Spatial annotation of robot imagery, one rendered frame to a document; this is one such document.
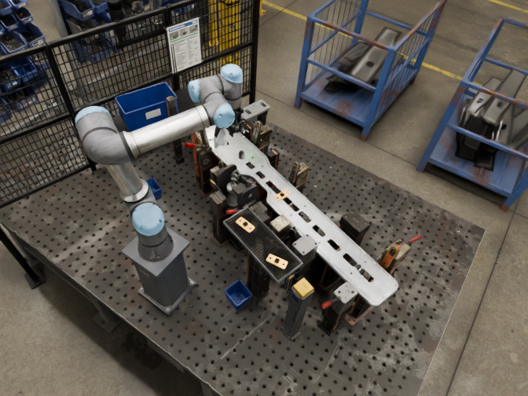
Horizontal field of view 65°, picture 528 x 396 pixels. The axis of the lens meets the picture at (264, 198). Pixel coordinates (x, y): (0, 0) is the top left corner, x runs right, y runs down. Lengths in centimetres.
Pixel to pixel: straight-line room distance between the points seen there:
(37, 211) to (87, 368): 99
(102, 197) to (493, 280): 276
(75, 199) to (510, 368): 288
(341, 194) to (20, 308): 220
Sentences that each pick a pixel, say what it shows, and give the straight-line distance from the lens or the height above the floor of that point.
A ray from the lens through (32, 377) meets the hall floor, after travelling 299.
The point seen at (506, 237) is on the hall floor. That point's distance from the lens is 381.
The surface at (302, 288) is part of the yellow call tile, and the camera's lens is 167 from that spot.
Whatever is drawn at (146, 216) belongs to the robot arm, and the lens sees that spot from 166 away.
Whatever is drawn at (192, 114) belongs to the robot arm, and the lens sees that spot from 138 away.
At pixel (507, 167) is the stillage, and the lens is 412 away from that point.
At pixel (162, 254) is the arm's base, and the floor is 113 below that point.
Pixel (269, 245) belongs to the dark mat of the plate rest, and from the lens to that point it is 175.
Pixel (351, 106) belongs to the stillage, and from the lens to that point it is 412.
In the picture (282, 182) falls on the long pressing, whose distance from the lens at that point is 218.
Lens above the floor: 264
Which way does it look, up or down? 51 degrees down
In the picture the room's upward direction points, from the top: 5 degrees clockwise
